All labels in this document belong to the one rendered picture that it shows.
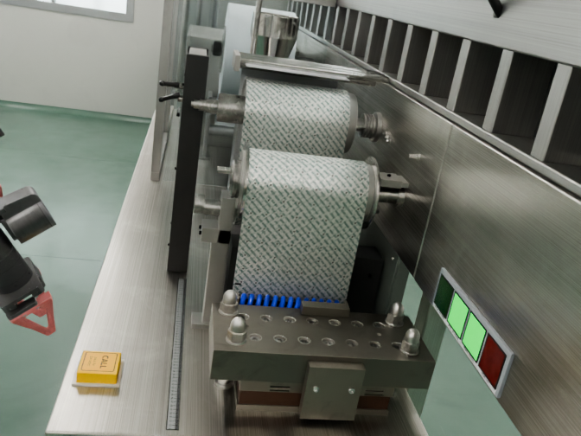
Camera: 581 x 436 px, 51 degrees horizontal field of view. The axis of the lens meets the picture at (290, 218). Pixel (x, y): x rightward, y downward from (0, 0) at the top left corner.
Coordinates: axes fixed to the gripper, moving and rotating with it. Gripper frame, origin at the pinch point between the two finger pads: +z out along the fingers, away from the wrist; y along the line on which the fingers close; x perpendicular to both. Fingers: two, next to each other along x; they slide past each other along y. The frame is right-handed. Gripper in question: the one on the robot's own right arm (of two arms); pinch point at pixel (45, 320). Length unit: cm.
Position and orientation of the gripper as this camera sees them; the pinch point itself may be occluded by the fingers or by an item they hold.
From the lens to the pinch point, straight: 108.4
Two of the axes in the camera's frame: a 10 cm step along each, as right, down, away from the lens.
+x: -8.1, 5.1, -2.9
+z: 2.8, 7.7, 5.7
